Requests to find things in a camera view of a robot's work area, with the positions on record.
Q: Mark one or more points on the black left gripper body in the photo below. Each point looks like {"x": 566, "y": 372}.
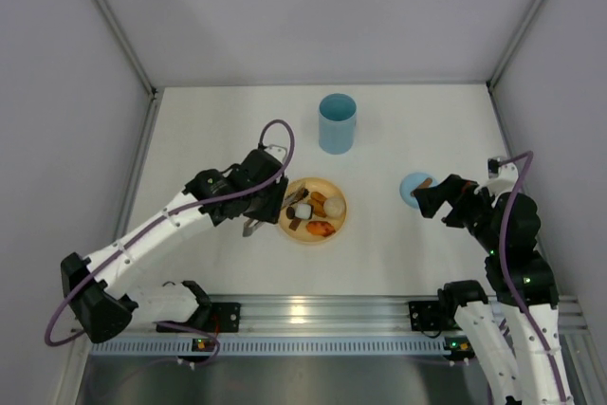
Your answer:
{"x": 273, "y": 203}

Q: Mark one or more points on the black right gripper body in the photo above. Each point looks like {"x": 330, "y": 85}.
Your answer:
{"x": 449, "y": 198}

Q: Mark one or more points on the orange fried nugget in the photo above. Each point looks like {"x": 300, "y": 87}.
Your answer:
{"x": 318, "y": 209}
{"x": 317, "y": 196}

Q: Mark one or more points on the brown square chocolate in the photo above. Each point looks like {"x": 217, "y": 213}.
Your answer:
{"x": 294, "y": 224}

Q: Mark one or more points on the red orange fried piece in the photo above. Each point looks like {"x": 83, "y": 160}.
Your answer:
{"x": 320, "y": 228}

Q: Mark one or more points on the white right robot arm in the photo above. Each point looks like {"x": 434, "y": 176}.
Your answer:
{"x": 521, "y": 355}

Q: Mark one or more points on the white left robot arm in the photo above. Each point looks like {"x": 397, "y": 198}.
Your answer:
{"x": 104, "y": 290}

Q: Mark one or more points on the beige round plate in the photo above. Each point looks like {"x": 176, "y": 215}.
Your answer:
{"x": 312, "y": 184}

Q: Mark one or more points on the light blue cylindrical container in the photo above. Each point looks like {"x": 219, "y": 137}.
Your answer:
{"x": 337, "y": 123}

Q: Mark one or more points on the light blue lid with strap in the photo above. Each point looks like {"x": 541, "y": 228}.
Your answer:
{"x": 412, "y": 182}

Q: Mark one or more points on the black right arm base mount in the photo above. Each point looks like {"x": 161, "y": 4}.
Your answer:
{"x": 427, "y": 316}

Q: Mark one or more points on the aluminium front rail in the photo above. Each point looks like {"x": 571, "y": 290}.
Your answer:
{"x": 310, "y": 316}

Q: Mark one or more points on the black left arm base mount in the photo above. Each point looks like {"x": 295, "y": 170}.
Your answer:
{"x": 213, "y": 318}

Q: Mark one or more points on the perforated cable duct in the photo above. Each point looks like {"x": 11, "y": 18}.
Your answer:
{"x": 274, "y": 346}

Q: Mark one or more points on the aluminium frame post right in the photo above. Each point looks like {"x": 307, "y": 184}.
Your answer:
{"x": 529, "y": 16}

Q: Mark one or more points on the aluminium frame post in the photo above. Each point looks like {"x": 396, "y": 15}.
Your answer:
{"x": 529, "y": 16}
{"x": 111, "y": 20}

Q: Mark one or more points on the aluminium frame post left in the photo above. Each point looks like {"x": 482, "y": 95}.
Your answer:
{"x": 111, "y": 20}

